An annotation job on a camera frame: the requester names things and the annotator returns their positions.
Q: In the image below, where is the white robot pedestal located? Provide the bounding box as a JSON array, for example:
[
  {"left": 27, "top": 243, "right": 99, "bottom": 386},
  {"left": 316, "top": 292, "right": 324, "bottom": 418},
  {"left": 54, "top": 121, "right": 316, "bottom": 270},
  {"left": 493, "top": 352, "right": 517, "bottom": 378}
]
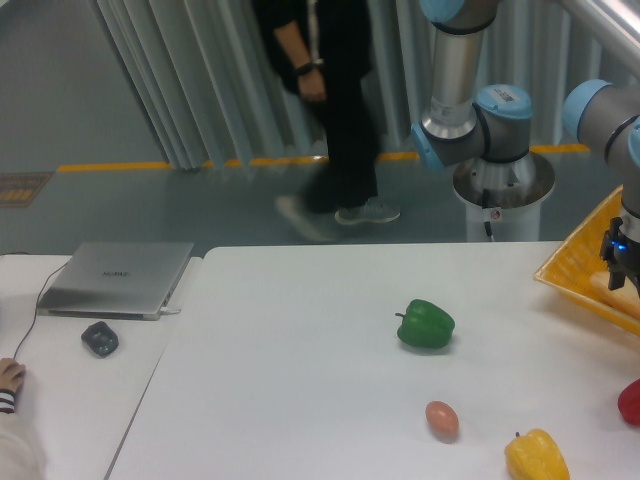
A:
[{"left": 453, "top": 153, "right": 555, "bottom": 242}]

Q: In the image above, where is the black mouse cable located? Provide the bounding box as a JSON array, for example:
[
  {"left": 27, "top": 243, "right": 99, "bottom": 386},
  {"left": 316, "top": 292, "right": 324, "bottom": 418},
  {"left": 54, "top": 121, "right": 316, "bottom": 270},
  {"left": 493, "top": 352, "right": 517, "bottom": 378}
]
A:
[{"left": 0, "top": 251, "right": 75, "bottom": 361}]

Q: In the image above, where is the green bell pepper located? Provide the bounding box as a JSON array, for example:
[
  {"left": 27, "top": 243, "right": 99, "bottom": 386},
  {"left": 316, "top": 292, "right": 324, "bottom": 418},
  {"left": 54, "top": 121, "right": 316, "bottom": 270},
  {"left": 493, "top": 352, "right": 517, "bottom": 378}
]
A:
[{"left": 397, "top": 299, "right": 456, "bottom": 349}]

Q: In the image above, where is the bread slice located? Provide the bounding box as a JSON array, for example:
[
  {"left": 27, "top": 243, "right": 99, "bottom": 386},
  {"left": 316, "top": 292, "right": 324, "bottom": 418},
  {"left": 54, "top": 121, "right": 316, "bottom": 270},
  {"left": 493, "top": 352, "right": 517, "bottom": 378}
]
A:
[{"left": 589, "top": 272, "right": 639, "bottom": 319}]

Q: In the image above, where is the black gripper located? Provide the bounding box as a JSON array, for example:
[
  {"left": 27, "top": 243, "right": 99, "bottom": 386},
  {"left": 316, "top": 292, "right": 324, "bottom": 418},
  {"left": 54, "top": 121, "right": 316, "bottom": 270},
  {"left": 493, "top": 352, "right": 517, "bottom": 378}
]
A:
[{"left": 601, "top": 211, "right": 639, "bottom": 290}]

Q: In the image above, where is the silver laptop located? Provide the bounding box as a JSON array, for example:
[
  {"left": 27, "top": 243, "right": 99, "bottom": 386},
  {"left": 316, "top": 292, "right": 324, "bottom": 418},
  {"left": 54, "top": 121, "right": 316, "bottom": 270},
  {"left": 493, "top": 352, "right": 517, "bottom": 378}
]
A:
[{"left": 37, "top": 242, "right": 194, "bottom": 320}]

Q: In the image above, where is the operator hand on mouse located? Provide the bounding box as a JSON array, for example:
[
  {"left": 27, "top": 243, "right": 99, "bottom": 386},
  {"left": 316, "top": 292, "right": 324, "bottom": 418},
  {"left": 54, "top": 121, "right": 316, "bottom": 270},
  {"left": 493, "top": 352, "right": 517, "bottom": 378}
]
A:
[{"left": 0, "top": 358, "right": 26, "bottom": 395}]

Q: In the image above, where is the small black device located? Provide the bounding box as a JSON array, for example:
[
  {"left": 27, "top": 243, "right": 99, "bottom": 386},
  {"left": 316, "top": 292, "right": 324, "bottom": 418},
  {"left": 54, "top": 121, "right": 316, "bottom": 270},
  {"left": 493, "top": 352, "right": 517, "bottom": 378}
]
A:
[{"left": 81, "top": 321, "right": 119, "bottom": 358}]

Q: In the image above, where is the yellow floor tape line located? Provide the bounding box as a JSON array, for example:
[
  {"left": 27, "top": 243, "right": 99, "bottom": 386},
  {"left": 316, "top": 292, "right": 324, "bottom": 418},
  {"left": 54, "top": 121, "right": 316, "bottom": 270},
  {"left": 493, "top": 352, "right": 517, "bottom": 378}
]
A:
[{"left": 56, "top": 143, "right": 589, "bottom": 173}]

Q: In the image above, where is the yellow bell pepper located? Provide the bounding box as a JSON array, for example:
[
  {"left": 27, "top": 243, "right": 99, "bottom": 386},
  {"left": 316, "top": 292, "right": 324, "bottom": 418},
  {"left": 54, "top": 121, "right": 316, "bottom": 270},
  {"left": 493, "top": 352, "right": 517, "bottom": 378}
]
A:
[{"left": 504, "top": 429, "right": 570, "bottom": 480}]

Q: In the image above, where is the brown egg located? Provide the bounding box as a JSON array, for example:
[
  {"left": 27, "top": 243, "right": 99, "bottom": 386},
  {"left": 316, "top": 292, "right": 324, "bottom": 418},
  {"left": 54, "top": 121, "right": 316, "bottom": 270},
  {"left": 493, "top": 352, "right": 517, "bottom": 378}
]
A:
[{"left": 425, "top": 400, "right": 460, "bottom": 442}]

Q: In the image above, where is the black pedestal cable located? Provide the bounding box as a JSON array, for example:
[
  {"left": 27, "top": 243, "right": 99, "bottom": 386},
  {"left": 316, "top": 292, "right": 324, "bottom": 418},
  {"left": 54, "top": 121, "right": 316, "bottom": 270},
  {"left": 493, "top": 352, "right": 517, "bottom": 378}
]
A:
[{"left": 481, "top": 188, "right": 497, "bottom": 243}]

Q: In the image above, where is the brown floor mat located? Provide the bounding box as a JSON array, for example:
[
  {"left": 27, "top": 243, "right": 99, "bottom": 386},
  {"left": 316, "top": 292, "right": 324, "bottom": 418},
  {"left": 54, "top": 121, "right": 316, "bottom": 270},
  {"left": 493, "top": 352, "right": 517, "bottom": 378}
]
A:
[{"left": 0, "top": 172, "right": 53, "bottom": 208}]

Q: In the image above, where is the red bell pepper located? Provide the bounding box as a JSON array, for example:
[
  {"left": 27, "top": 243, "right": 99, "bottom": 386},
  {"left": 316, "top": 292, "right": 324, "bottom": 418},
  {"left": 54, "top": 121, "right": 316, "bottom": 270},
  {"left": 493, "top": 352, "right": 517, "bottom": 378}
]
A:
[{"left": 617, "top": 379, "right": 640, "bottom": 427}]

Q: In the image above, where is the grey pleated curtain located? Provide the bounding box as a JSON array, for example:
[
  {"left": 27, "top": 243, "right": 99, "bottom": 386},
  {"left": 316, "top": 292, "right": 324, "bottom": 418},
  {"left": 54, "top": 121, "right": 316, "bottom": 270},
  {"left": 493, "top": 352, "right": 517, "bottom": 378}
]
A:
[{"left": 98, "top": 1, "right": 639, "bottom": 170}]

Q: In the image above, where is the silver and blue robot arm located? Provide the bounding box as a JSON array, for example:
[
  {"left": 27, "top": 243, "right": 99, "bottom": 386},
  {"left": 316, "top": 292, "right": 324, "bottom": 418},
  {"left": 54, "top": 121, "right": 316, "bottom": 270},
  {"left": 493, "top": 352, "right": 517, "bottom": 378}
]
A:
[{"left": 411, "top": 1, "right": 639, "bottom": 290}]

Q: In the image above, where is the yellow woven basket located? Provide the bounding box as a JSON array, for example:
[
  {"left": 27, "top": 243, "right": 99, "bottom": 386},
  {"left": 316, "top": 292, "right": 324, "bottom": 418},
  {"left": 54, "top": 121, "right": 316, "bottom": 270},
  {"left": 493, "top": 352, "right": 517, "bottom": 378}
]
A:
[{"left": 534, "top": 186, "right": 639, "bottom": 336}]

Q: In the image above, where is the person in black clothes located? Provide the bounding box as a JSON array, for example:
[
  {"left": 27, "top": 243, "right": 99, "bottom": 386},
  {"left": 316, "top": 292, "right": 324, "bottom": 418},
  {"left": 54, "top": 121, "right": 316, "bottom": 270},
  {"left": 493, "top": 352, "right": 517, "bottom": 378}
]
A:
[{"left": 252, "top": 1, "right": 400, "bottom": 242}]

